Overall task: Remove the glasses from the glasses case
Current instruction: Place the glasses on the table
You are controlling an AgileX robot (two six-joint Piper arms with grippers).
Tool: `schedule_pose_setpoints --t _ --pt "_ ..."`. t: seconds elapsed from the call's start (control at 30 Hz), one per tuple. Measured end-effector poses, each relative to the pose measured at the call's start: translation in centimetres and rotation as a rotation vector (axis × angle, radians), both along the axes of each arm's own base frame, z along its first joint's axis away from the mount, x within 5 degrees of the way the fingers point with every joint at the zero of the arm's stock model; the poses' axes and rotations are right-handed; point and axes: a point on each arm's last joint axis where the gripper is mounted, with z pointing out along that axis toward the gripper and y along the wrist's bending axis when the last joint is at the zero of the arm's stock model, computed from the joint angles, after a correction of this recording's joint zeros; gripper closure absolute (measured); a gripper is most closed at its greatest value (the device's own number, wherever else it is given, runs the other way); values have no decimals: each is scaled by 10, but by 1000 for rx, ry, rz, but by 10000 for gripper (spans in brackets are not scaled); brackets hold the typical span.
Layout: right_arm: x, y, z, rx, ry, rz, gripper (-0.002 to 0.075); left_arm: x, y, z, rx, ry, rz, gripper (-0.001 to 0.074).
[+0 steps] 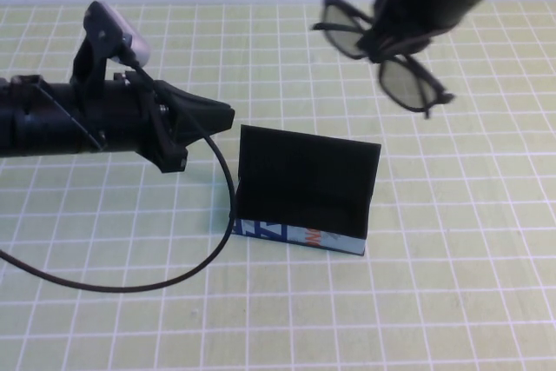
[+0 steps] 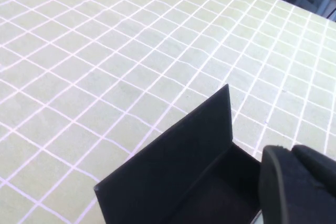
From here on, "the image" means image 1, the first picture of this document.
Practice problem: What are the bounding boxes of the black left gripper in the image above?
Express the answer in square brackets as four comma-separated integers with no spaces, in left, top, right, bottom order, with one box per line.
[97,70,236,175]

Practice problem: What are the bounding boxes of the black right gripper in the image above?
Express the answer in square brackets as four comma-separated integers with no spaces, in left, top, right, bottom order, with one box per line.
[355,0,438,63]

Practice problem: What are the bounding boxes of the black framed glasses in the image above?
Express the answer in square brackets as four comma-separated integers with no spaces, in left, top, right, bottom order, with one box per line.
[311,0,456,120]

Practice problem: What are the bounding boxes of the black left camera cable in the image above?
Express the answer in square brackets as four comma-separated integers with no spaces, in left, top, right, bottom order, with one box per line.
[0,47,238,294]

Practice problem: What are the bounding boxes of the green white-checked tablecloth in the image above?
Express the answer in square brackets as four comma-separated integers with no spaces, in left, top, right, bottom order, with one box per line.
[0,2,556,371]

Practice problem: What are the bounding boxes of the black printed glasses case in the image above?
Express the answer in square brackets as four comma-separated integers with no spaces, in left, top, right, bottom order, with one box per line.
[227,123,383,257]

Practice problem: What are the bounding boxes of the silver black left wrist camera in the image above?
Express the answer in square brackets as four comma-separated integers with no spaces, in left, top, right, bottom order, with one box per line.
[70,0,153,95]

